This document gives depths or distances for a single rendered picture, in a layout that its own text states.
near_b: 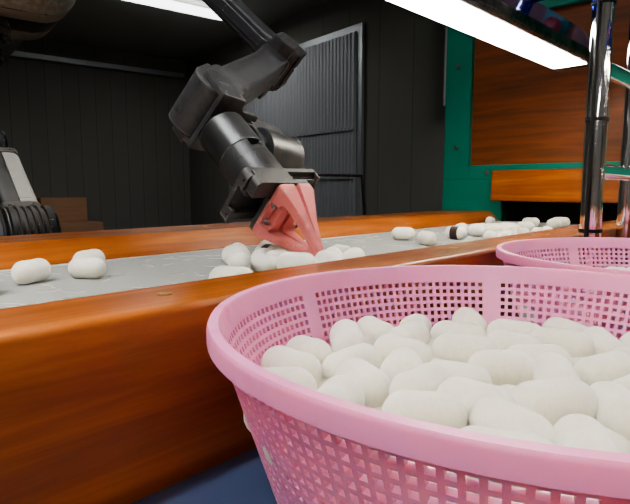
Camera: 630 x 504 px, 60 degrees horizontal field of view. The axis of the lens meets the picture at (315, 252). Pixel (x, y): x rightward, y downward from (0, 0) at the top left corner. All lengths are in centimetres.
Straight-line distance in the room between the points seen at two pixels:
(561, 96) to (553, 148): 11
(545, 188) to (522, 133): 17
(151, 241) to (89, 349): 44
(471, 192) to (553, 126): 24
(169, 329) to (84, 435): 6
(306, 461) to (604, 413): 12
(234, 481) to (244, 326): 8
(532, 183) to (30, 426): 115
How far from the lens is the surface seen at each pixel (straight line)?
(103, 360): 26
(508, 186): 130
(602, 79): 73
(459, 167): 143
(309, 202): 55
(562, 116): 135
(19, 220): 86
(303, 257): 50
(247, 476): 30
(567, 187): 125
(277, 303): 29
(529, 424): 21
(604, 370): 29
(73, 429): 26
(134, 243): 68
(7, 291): 49
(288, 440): 17
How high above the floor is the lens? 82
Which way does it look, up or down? 7 degrees down
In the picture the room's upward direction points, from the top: straight up
